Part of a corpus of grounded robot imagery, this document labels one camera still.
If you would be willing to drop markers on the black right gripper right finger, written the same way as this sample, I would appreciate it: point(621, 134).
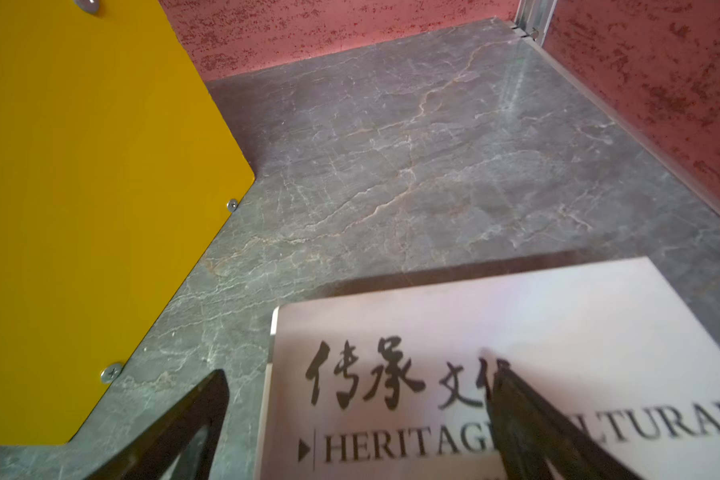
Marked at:
point(536, 441)

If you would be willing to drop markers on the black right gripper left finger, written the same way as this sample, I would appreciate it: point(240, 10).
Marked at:
point(183, 440)

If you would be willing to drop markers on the yellow pink blue bookshelf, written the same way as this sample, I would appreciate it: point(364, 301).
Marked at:
point(117, 170)

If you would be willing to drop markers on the right corner aluminium profile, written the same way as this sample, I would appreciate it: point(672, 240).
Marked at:
point(533, 18)

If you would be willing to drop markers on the white heritage cultural book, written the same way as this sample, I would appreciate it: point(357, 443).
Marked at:
point(393, 384)

